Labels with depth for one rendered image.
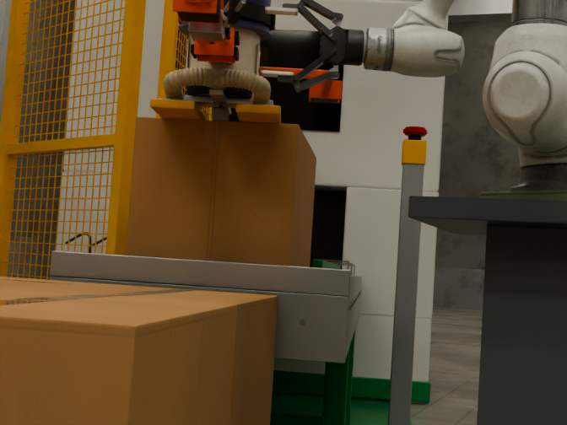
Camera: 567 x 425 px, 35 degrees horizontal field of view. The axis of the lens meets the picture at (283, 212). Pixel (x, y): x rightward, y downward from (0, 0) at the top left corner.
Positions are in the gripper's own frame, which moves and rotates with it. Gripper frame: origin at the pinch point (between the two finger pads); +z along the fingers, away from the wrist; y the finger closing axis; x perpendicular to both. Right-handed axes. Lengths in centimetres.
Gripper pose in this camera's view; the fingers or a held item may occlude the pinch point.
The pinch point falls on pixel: (267, 41)
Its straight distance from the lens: 193.5
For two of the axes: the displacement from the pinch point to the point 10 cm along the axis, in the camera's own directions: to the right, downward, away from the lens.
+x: 0.0, 0.6, 10.0
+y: -0.7, 10.0, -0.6
